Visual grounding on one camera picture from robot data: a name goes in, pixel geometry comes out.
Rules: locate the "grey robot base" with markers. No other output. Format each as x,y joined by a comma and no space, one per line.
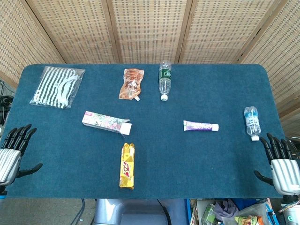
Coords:
131,213

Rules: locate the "green snack bag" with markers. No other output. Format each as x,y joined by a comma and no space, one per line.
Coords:
208,214

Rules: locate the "woven bamboo folding screen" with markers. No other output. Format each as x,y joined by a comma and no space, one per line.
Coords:
150,30

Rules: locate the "green label water bottle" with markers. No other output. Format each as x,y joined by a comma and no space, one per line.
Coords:
165,75

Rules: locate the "striped cloth in plastic bag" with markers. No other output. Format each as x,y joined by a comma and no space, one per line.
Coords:
56,86

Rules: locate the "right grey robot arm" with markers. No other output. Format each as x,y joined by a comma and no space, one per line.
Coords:
290,211

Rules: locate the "purple cloth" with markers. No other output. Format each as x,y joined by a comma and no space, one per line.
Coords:
225,208

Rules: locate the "floral white box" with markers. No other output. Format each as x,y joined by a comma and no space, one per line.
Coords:
103,121

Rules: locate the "blue cardboard box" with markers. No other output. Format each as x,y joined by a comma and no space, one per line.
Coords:
272,213

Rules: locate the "colourful snack bag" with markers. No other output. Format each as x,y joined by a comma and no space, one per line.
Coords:
248,220

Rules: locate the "blue carpet table cover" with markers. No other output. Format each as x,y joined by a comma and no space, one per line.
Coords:
187,159

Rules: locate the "blue label water bottle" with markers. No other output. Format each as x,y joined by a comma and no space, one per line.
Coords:
252,122

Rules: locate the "yellow biscuit pack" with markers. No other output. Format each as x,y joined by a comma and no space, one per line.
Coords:
126,166

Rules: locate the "purple toothpaste tube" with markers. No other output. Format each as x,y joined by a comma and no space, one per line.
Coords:
199,126

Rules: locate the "orange spout pouch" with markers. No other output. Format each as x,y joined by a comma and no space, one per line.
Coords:
130,84

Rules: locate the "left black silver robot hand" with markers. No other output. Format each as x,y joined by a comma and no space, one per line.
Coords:
10,159

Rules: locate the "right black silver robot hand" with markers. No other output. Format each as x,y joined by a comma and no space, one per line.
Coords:
284,173

